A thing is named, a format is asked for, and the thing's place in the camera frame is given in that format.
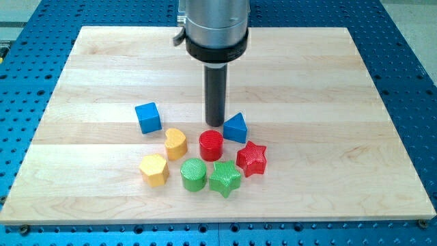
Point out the red star block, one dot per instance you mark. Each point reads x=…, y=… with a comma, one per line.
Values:
x=252, y=159

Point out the green cylinder block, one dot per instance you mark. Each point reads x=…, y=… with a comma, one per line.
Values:
x=193, y=173

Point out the red cylinder block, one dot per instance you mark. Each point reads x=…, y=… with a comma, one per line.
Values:
x=211, y=145

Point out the yellow hexagon block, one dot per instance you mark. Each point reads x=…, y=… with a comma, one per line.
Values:
x=154, y=170

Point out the yellow crescent block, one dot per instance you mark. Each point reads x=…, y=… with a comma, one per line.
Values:
x=175, y=144

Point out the wooden board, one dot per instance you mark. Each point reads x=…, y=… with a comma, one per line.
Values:
x=332, y=150

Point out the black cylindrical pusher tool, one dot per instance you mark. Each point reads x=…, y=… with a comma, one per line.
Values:
x=215, y=78

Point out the blue triangle block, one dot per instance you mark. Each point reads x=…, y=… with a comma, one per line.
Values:
x=235, y=129

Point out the green star block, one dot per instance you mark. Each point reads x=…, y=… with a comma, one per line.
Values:
x=225, y=178

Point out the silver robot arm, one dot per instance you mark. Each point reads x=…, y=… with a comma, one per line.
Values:
x=215, y=32

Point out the blue cube block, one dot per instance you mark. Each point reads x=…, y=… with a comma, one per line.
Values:
x=148, y=117

